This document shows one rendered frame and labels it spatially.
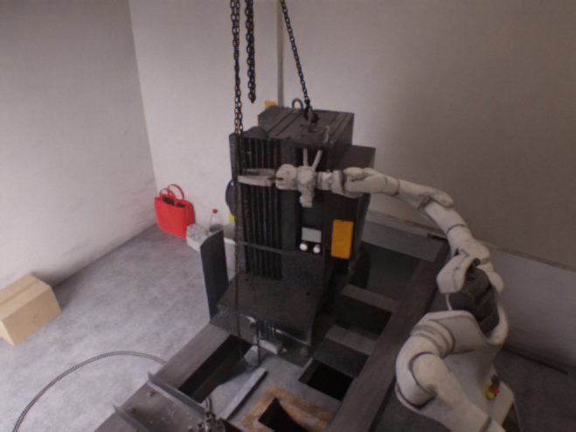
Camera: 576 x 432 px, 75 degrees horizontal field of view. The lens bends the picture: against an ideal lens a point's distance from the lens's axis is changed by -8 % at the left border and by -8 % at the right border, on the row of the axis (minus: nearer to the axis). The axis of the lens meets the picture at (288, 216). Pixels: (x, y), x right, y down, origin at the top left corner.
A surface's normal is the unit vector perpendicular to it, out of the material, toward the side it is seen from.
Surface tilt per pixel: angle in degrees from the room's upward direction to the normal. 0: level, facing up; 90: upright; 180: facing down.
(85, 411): 0
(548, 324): 90
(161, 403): 0
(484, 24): 90
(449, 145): 90
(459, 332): 80
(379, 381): 0
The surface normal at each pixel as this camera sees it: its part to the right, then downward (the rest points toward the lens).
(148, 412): 0.00, -0.86
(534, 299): -0.51, 0.43
